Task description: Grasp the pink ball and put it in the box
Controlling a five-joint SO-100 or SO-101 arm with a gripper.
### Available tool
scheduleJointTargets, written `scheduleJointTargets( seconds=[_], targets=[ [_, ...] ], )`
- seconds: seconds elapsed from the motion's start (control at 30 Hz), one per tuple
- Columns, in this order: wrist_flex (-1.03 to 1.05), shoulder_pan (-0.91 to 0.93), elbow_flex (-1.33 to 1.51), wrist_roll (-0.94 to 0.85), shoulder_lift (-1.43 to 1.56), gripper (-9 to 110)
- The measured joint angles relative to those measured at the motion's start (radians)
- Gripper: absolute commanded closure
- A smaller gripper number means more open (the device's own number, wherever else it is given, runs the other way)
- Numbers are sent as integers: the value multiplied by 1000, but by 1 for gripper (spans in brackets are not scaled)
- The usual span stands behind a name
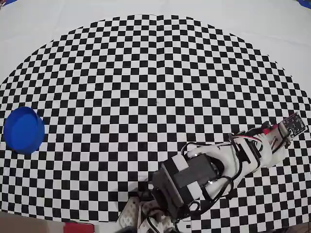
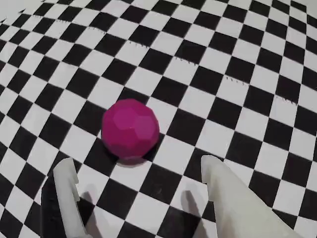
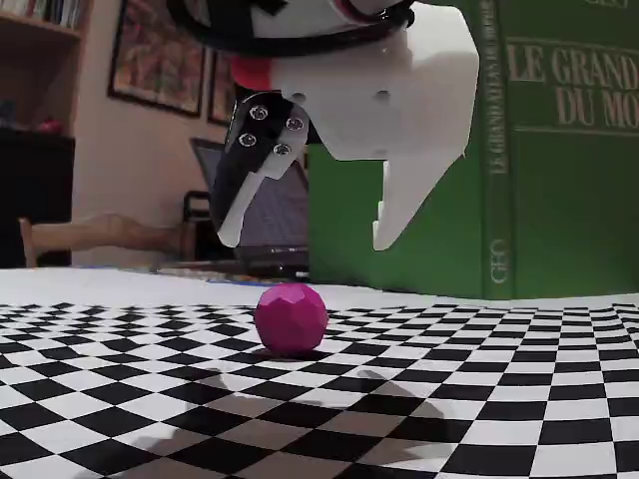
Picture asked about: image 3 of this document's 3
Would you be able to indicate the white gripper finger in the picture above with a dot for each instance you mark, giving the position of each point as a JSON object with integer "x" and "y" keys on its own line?
{"x": 404, "y": 199}

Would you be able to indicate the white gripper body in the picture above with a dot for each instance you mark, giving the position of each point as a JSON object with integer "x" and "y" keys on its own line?
{"x": 394, "y": 105}

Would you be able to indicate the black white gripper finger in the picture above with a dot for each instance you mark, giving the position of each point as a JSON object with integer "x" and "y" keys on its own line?
{"x": 239, "y": 164}

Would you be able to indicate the pink faceted ball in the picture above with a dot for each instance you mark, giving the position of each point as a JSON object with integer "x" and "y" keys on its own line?
{"x": 292, "y": 319}

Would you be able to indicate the open black laptop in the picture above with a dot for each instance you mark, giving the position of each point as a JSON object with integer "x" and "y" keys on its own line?
{"x": 279, "y": 214}

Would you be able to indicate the narrow framed picture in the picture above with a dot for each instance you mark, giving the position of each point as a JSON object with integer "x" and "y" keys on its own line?
{"x": 219, "y": 95}

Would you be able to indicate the blue tape strip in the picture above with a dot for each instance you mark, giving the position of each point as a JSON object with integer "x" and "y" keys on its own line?
{"x": 234, "y": 280}

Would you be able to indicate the wide framed picture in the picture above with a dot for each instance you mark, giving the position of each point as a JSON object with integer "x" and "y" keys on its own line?
{"x": 155, "y": 60}

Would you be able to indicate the wooden chair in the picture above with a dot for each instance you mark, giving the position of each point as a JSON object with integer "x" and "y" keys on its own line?
{"x": 115, "y": 234}

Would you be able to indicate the large green atlas book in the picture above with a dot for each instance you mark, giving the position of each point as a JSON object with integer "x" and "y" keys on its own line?
{"x": 549, "y": 224}

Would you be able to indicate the small red toy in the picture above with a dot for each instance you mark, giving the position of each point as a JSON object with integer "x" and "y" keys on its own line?
{"x": 51, "y": 125}

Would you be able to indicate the black low cabinet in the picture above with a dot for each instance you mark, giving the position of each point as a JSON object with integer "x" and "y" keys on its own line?
{"x": 35, "y": 199}

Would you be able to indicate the blue glass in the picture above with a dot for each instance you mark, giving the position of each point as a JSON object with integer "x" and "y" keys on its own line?
{"x": 6, "y": 112}

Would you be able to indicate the row of upright books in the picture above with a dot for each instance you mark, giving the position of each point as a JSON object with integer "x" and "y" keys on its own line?
{"x": 45, "y": 10}

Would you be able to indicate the checkered print white sheet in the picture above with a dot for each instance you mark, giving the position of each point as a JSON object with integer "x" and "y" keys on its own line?
{"x": 150, "y": 399}

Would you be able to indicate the long wooden wall shelf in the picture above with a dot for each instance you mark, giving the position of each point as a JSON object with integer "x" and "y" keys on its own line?
{"x": 50, "y": 75}

